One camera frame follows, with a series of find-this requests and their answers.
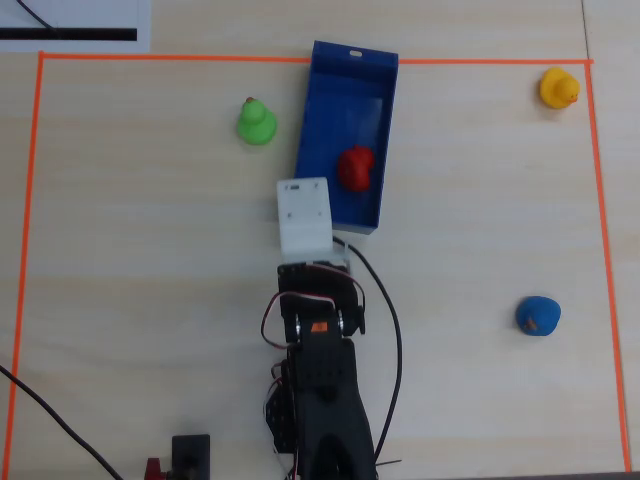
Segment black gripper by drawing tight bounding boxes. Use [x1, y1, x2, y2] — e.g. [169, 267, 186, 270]
[276, 261, 367, 345]

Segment red rubber duck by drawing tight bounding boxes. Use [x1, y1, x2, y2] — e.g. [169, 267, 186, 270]
[336, 144, 376, 193]

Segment green rubber duck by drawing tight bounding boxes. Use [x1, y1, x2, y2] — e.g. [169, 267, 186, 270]
[235, 96, 278, 147]

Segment blue plastic box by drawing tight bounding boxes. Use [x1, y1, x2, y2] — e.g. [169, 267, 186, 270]
[292, 39, 400, 237]

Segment blue rubber duck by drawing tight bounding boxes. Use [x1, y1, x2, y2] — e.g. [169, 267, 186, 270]
[515, 295, 562, 337]

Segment yellow rubber duck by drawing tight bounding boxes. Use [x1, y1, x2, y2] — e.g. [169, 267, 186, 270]
[538, 66, 582, 110]

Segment black table clamp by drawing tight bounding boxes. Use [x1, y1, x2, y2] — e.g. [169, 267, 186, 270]
[170, 433, 212, 480]

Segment orange tape strip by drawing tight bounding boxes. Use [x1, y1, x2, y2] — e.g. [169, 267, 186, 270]
[1, 52, 47, 480]
[38, 51, 595, 66]
[583, 59, 633, 474]

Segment white paper with black bar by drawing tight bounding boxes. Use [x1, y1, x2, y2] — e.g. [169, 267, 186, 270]
[0, 0, 152, 53]

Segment red white servo wire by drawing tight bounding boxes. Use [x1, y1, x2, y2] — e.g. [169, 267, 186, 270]
[259, 291, 335, 352]

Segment white camera box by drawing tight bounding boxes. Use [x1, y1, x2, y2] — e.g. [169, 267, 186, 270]
[275, 176, 336, 265]

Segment thick black cable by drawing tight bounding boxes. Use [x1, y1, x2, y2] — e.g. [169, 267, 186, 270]
[0, 364, 124, 480]

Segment thin black cable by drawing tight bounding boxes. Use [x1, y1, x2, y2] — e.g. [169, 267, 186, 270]
[16, 0, 60, 32]

